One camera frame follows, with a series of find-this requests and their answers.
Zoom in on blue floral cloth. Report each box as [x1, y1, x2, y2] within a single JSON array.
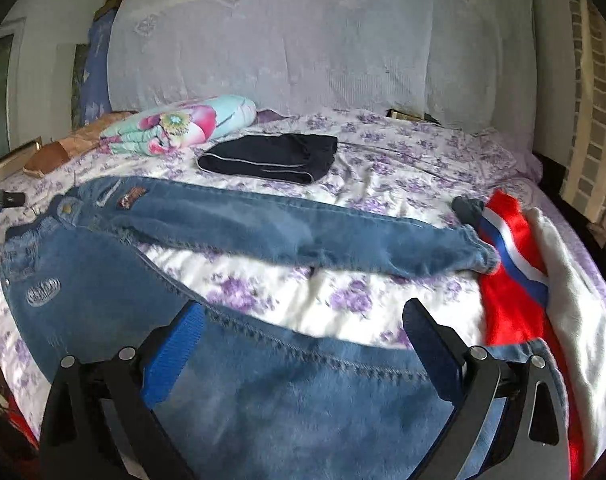
[[80, 10, 116, 126]]

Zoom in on black folded pants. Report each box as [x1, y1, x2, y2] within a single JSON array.
[[197, 134, 339, 187]]

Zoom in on dark flat box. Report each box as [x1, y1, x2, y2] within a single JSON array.
[[387, 108, 441, 125]]

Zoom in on brick-patterned curtain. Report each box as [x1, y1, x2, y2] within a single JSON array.
[[558, 0, 606, 221]]

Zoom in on red cloth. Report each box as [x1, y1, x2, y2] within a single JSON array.
[[5, 407, 38, 453]]

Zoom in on floral pink and teal pillow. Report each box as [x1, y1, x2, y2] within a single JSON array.
[[99, 94, 259, 156]]

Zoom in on blue denim pants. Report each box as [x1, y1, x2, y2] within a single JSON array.
[[0, 177, 569, 480]]

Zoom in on purple floral bedsheet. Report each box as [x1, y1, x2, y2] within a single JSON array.
[[0, 107, 606, 441]]

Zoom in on white garment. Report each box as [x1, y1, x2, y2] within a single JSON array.
[[523, 206, 606, 461]]

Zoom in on white lace cover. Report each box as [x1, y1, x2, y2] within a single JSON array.
[[105, 0, 534, 128]]

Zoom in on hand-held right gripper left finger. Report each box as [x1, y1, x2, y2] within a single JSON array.
[[39, 301, 206, 480]]

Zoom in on red garment with striped band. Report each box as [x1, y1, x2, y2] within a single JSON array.
[[476, 189, 584, 480]]

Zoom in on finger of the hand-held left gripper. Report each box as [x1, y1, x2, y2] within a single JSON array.
[[0, 189, 28, 216]]

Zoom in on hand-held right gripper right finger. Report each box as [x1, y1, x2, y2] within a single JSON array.
[[402, 298, 570, 480]]

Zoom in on dark grey sock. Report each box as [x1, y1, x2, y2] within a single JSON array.
[[451, 196, 485, 226]]

